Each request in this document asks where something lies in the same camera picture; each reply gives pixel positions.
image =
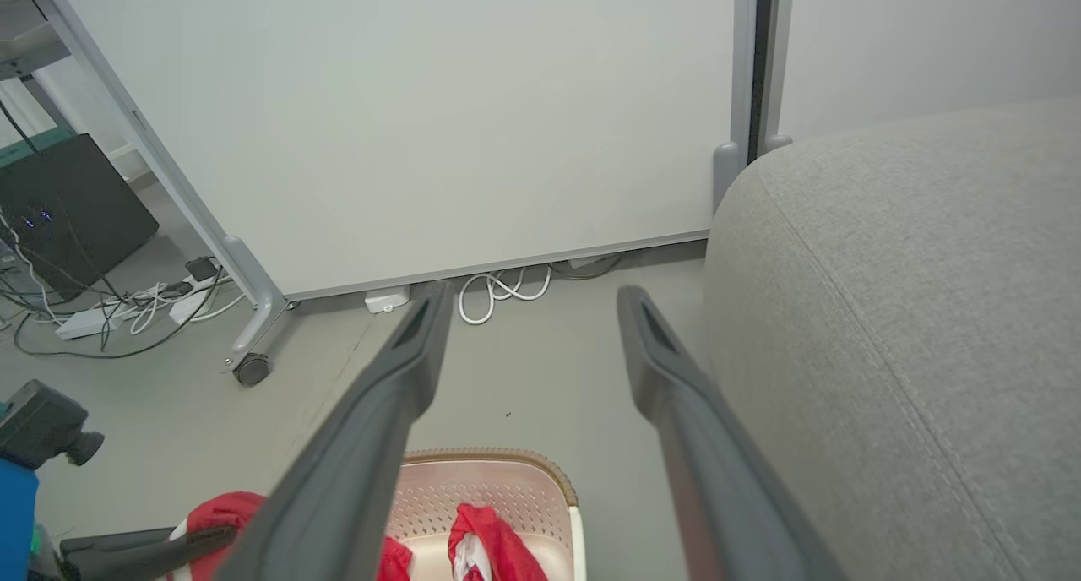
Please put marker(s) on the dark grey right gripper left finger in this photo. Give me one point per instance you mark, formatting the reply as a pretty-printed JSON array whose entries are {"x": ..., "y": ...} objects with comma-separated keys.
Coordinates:
[{"x": 355, "y": 454}]

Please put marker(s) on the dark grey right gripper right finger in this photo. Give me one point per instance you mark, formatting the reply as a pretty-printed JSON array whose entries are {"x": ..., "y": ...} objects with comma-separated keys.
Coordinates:
[{"x": 709, "y": 463}]

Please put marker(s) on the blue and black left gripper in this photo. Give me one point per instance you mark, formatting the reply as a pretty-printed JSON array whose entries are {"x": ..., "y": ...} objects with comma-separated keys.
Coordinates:
[{"x": 17, "y": 522}]

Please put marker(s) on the red and white garment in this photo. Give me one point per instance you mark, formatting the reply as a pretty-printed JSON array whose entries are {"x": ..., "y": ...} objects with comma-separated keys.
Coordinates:
[{"x": 220, "y": 513}]

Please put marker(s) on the cream perforated laundry basket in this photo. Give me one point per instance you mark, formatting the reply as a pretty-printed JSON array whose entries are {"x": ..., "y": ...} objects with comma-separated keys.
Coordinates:
[{"x": 507, "y": 488}]

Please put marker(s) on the small white adapter box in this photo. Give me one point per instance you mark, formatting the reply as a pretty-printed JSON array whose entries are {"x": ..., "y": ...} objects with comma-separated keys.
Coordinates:
[{"x": 387, "y": 299}]

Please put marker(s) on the white power strip with plugs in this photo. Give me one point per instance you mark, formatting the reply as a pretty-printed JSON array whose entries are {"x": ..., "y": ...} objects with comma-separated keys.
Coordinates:
[{"x": 190, "y": 306}]

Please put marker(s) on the long white power strip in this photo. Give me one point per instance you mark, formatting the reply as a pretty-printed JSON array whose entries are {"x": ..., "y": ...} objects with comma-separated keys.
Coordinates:
[{"x": 84, "y": 323}]

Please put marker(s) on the black plug adapter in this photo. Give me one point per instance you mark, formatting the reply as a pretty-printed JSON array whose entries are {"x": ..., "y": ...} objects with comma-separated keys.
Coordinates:
[{"x": 202, "y": 268}]

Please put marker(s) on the grey fabric sofa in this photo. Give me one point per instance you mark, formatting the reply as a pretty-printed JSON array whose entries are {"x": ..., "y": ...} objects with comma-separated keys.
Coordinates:
[{"x": 929, "y": 311}]

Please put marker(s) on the white partition panel with caster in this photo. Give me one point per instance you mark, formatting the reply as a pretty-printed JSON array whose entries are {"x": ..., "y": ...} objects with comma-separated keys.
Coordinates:
[{"x": 422, "y": 125}]

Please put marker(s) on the black computer case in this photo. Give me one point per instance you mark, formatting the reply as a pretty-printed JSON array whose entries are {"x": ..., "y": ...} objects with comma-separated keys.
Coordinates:
[{"x": 67, "y": 209}]

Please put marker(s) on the grey table leg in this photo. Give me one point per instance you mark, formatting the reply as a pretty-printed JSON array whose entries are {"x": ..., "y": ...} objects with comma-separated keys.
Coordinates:
[{"x": 34, "y": 24}]

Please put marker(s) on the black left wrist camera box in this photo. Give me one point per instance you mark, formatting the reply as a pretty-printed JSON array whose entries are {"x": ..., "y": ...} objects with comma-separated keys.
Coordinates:
[{"x": 42, "y": 420}]

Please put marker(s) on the white partition panel grey post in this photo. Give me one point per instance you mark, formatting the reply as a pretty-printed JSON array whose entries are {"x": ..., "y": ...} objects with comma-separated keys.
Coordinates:
[{"x": 929, "y": 40}]

